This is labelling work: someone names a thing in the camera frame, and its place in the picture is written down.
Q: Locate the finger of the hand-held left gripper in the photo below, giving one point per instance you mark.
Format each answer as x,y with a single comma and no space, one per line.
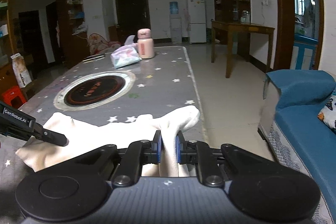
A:
51,138

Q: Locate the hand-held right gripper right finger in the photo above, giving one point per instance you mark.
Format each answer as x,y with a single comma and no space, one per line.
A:
178,148

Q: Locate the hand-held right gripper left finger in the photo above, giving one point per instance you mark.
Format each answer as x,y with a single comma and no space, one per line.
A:
158,148

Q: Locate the cream cloth garment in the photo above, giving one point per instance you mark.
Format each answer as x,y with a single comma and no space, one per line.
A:
105,134

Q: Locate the red plastic stool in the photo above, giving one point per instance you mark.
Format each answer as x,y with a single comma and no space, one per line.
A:
11,92

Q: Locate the pet food bag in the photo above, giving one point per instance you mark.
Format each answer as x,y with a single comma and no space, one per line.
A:
21,69

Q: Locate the round built-in cooktop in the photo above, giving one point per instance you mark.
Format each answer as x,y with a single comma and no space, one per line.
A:
92,90

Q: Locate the grey star tablecloth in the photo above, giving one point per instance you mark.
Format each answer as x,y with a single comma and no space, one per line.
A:
162,82

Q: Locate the dark flat object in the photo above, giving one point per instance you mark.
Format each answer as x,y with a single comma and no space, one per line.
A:
94,57

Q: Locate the pastel tissue pack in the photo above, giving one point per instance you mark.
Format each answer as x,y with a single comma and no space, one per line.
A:
124,56

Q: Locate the pink bottle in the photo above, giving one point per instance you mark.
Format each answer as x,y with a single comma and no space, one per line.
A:
145,47

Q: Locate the pink baby rocker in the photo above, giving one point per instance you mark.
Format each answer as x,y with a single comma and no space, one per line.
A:
99,44

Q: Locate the blue sofa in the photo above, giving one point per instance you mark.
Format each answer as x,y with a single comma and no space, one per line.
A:
302,121

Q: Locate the white fridge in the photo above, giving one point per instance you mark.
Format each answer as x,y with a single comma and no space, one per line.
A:
196,19

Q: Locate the wooden side table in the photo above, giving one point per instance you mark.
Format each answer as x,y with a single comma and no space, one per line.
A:
244,27

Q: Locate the blue water jug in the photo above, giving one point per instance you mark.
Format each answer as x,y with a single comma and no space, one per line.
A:
173,7

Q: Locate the dark wooden door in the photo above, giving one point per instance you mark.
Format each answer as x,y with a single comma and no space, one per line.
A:
131,8

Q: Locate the printed snack bag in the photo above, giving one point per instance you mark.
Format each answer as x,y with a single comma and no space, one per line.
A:
328,111

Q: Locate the blue cabinet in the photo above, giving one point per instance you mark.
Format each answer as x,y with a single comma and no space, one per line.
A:
302,53

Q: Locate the wooden door frame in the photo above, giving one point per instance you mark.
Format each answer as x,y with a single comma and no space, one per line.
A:
282,16

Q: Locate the wall outlet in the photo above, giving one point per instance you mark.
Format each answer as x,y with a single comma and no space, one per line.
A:
265,2

